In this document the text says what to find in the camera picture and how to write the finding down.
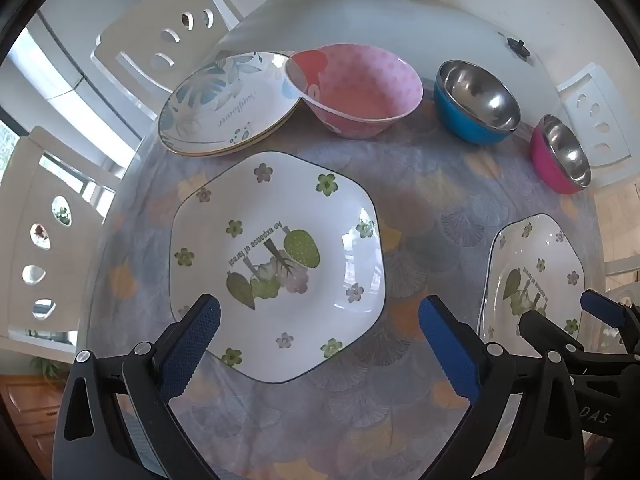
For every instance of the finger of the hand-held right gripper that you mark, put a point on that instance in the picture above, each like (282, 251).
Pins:
(602, 307)
(545, 332)

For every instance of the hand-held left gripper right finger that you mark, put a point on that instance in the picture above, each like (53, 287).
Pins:
(450, 352)

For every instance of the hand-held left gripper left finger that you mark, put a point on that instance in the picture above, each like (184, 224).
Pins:
(192, 347)

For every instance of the hexagonal floral plate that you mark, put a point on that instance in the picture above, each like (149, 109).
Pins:
(280, 210)
(542, 255)

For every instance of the pink steel bowl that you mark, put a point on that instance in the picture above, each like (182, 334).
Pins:
(565, 152)

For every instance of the round gold rim plate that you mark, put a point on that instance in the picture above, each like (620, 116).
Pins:
(210, 152)

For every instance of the blue steel bowl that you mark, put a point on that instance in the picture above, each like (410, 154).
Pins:
(475, 92)

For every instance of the round blue leaf plate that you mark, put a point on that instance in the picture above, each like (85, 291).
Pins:
(225, 95)

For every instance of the pink plastic bowl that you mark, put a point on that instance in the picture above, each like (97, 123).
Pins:
(360, 85)

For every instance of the scale pattern tablecloth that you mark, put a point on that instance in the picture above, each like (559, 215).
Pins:
(430, 200)

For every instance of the wooden cabinet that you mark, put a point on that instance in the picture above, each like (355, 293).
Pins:
(30, 410)

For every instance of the white dining chair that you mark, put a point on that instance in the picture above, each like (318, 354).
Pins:
(150, 35)
(595, 110)
(35, 195)

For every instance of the small black lid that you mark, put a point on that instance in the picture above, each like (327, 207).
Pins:
(517, 49)

